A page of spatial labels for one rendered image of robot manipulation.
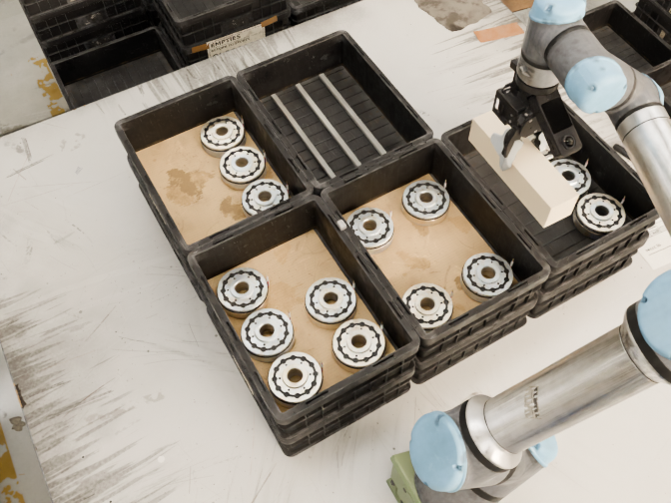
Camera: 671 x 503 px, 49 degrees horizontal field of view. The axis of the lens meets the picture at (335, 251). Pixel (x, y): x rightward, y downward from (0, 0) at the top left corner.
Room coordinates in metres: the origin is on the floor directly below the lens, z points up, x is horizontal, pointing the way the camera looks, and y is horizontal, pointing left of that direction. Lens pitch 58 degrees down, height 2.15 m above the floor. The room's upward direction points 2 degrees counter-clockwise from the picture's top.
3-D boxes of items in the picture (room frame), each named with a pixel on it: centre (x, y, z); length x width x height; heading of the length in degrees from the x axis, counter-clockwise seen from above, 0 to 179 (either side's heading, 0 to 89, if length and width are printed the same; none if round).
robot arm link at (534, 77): (0.87, -0.34, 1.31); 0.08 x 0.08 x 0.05
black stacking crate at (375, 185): (0.81, -0.19, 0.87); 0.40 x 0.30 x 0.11; 28
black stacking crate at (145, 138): (1.02, 0.26, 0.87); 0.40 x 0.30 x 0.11; 28
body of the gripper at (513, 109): (0.88, -0.34, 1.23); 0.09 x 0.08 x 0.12; 27
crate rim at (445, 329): (0.81, -0.19, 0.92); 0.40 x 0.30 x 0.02; 28
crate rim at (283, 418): (0.67, 0.07, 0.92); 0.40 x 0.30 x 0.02; 28
